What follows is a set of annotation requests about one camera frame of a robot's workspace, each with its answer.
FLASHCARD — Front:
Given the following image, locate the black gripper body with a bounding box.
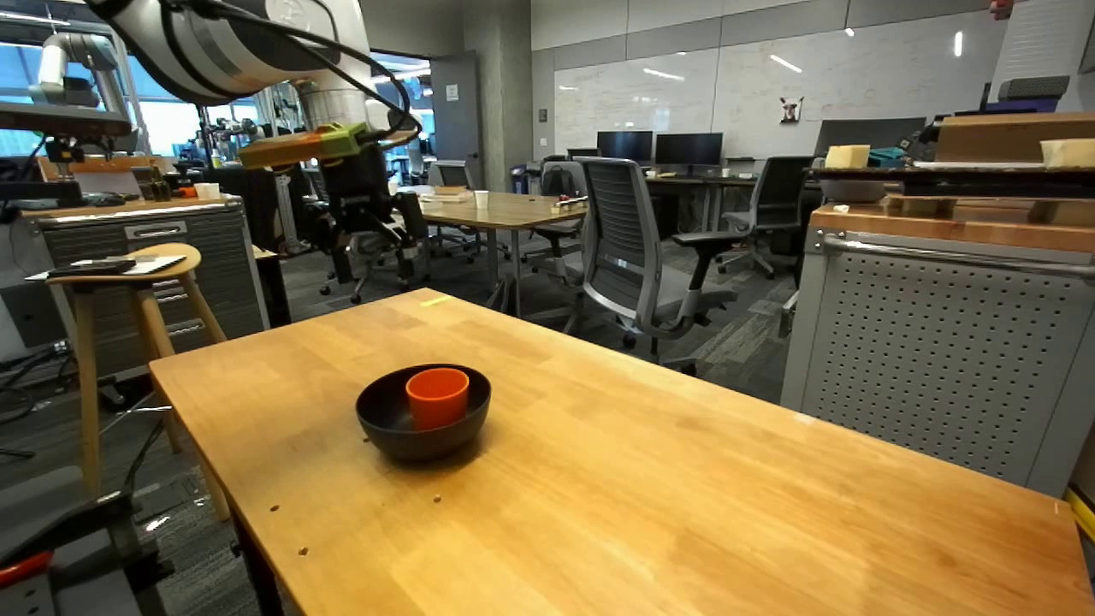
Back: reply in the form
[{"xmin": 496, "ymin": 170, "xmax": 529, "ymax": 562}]
[{"xmin": 317, "ymin": 139, "xmax": 400, "ymax": 232}]

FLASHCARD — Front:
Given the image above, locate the orange plastic cup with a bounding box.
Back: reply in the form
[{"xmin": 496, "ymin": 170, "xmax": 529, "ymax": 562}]
[{"xmin": 400, "ymin": 367, "xmax": 476, "ymax": 433}]

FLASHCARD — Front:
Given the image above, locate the black bowl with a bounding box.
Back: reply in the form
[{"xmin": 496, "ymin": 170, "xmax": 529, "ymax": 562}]
[{"xmin": 354, "ymin": 359, "xmax": 496, "ymax": 470}]

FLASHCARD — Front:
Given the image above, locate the wooden meeting table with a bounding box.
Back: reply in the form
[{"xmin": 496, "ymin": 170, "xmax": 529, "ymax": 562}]
[{"xmin": 410, "ymin": 186, "xmax": 593, "ymax": 315}]

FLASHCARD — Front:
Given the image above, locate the grey cabinet with labels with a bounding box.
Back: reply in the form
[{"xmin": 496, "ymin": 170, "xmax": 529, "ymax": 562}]
[{"xmin": 21, "ymin": 194, "xmax": 275, "ymax": 372}]

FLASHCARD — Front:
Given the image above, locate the grey low-back office chair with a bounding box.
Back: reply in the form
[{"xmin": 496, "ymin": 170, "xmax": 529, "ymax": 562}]
[{"xmin": 525, "ymin": 156, "xmax": 587, "ymax": 263}]

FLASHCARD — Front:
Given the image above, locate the grey mesh office chair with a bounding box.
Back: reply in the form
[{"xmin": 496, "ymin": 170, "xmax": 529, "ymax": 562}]
[{"xmin": 570, "ymin": 153, "xmax": 751, "ymax": 359}]

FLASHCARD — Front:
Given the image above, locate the small black computer monitor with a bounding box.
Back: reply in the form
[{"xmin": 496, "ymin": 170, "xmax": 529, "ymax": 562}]
[{"xmin": 593, "ymin": 125, "xmax": 656, "ymax": 165}]

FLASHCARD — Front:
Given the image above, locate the wooden stool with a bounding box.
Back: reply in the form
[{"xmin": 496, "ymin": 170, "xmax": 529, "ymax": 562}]
[{"xmin": 43, "ymin": 238, "xmax": 230, "ymax": 497}]

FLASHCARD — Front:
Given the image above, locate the wide black computer monitor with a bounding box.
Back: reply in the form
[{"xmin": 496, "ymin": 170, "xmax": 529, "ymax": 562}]
[{"xmin": 654, "ymin": 130, "xmax": 727, "ymax": 170}]

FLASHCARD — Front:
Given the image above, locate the white overhead lamp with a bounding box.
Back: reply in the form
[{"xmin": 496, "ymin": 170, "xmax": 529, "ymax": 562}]
[{"xmin": 30, "ymin": 32, "xmax": 75, "ymax": 104}]

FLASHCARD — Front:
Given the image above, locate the black office chair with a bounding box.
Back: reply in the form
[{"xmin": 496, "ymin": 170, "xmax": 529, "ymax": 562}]
[{"xmin": 719, "ymin": 153, "xmax": 813, "ymax": 279}]

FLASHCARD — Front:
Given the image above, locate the light wooden block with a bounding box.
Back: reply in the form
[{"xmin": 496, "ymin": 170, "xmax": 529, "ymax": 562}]
[{"xmin": 822, "ymin": 139, "xmax": 871, "ymax": 173}]

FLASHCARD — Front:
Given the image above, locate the grey perforated metal cabinet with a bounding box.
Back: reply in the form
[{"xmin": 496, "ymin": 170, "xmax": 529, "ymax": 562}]
[{"xmin": 778, "ymin": 223, "xmax": 1095, "ymax": 501}]

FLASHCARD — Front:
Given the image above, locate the wooden shelf unit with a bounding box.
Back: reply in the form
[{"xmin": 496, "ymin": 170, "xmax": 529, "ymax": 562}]
[{"xmin": 803, "ymin": 110, "xmax": 1095, "ymax": 259}]

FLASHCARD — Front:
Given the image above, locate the orange green wrist camera mount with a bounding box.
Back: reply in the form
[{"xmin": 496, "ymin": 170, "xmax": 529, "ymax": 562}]
[{"xmin": 235, "ymin": 121, "xmax": 383, "ymax": 173}]

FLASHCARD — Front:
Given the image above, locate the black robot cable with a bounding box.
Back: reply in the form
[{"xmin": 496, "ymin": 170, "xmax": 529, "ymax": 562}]
[{"xmin": 157, "ymin": 0, "xmax": 424, "ymax": 151}]

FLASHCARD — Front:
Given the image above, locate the glass whiteboard wall panel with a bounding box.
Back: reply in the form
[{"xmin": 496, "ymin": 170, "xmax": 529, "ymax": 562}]
[{"xmin": 552, "ymin": 9, "xmax": 1009, "ymax": 162}]

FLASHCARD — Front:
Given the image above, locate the red handle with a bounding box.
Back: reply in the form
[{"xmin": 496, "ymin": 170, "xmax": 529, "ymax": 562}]
[{"xmin": 0, "ymin": 550, "xmax": 58, "ymax": 592}]

